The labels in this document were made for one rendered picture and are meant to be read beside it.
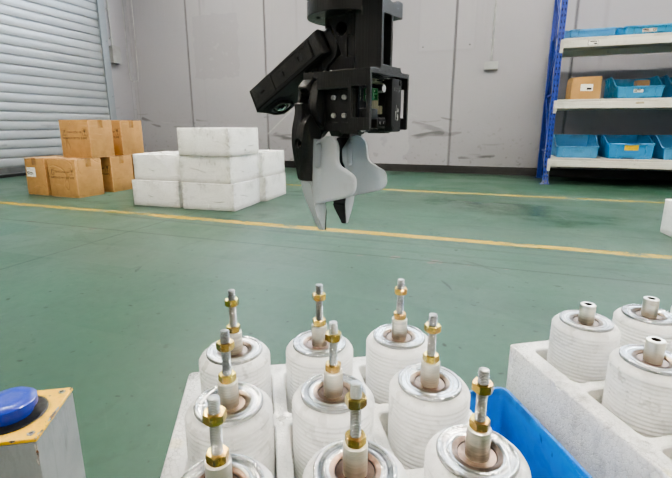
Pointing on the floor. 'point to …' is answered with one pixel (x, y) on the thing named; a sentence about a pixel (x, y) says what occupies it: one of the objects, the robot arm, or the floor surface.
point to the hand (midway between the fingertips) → (328, 213)
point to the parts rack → (641, 44)
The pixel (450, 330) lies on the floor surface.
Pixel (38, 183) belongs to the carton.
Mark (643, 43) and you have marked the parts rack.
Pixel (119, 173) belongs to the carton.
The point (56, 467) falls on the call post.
